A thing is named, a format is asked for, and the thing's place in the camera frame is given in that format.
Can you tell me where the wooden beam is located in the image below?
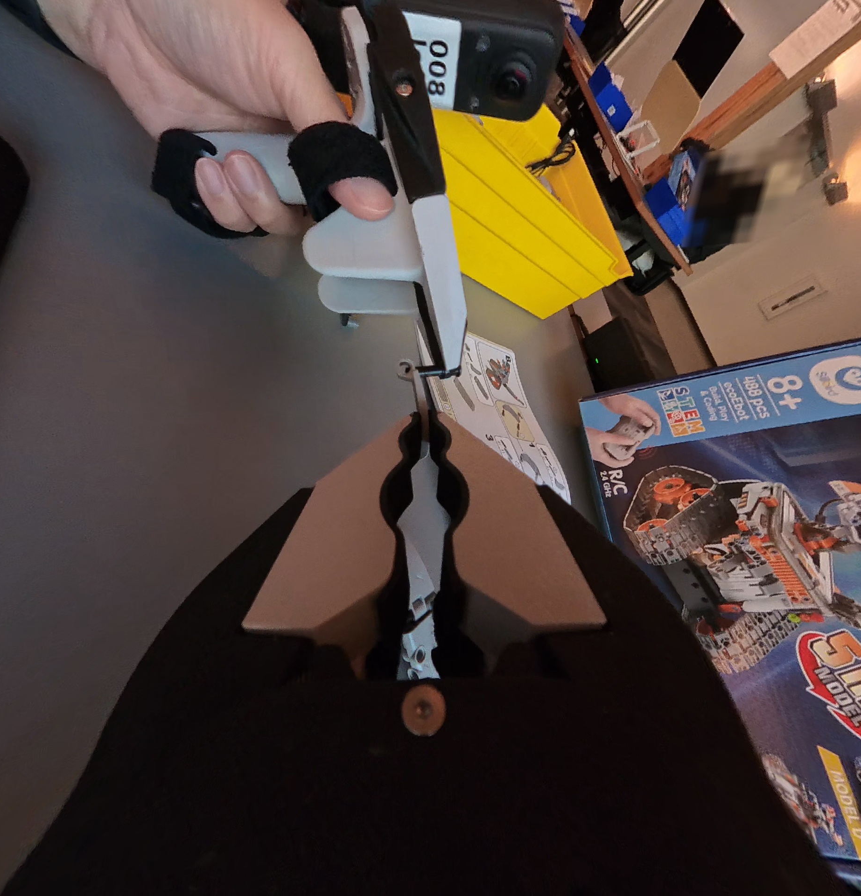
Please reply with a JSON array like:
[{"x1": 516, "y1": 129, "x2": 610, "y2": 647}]
[{"x1": 686, "y1": 10, "x2": 861, "y2": 144}]

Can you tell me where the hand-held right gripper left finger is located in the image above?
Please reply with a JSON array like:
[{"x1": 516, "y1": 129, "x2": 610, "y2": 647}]
[{"x1": 243, "y1": 413, "x2": 423, "y2": 679}]

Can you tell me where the yellow storage bin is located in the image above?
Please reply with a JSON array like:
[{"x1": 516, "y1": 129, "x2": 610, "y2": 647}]
[
  {"x1": 430, "y1": 106, "x2": 616, "y2": 321},
  {"x1": 483, "y1": 105, "x2": 636, "y2": 282}
]

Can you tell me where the wall plate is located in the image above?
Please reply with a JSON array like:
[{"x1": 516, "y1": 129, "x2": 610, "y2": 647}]
[{"x1": 758, "y1": 275, "x2": 828, "y2": 321}]

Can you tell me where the open instruction booklet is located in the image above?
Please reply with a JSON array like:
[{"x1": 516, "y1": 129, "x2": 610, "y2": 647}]
[{"x1": 415, "y1": 328, "x2": 573, "y2": 505}]

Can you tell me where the cardboard sheet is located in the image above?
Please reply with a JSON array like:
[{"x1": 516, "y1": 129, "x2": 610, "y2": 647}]
[{"x1": 639, "y1": 59, "x2": 704, "y2": 135}]

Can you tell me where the black cable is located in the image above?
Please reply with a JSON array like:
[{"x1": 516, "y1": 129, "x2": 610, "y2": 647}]
[{"x1": 527, "y1": 129, "x2": 580, "y2": 176}]

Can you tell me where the grey curved building piece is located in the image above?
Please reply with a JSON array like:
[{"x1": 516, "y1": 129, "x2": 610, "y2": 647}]
[{"x1": 395, "y1": 359, "x2": 452, "y2": 681}]

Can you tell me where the wooden background table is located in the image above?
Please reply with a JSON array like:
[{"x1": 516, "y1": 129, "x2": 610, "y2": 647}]
[{"x1": 560, "y1": 28, "x2": 693, "y2": 275}]

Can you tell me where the clear acrylic stand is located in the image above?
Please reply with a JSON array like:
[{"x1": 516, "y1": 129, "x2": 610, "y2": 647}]
[{"x1": 614, "y1": 119, "x2": 661, "y2": 161}]

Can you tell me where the blue storage bin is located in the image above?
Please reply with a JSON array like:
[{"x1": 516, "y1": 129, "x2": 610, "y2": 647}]
[
  {"x1": 588, "y1": 63, "x2": 636, "y2": 134},
  {"x1": 644, "y1": 150, "x2": 711, "y2": 242}
]

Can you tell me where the grey metal bracket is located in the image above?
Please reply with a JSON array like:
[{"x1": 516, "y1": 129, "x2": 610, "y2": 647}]
[{"x1": 803, "y1": 77, "x2": 850, "y2": 207}]

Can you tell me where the white paper sign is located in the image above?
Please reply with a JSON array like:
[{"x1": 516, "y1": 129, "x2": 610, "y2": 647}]
[{"x1": 768, "y1": 0, "x2": 861, "y2": 79}]

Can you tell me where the black panel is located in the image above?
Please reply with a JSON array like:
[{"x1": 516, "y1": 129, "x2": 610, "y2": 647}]
[{"x1": 672, "y1": 0, "x2": 746, "y2": 79}]

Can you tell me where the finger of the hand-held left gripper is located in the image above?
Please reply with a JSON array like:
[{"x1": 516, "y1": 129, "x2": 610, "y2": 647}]
[
  {"x1": 317, "y1": 277, "x2": 431, "y2": 317},
  {"x1": 301, "y1": 193, "x2": 469, "y2": 376}
]

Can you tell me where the person's left hand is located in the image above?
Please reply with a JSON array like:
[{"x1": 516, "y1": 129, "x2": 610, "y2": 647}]
[{"x1": 38, "y1": 0, "x2": 398, "y2": 239}]

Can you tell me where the blue robot kit box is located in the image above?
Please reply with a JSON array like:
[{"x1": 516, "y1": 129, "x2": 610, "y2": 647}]
[{"x1": 579, "y1": 336, "x2": 861, "y2": 883}]

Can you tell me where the grey desk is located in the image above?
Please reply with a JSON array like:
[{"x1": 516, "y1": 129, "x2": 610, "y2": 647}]
[{"x1": 0, "y1": 0, "x2": 599, "y2": 896}]

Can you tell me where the black device with green light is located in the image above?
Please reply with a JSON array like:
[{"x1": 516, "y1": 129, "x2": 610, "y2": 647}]
[{"x1": 583, "y1": 316, "x2": 678, "y2": 394}]

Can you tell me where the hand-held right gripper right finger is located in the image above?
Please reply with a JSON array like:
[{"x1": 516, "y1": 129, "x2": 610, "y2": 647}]
[{"x1": 427, "y1": 413, "x2": 608, "y2": 679}]

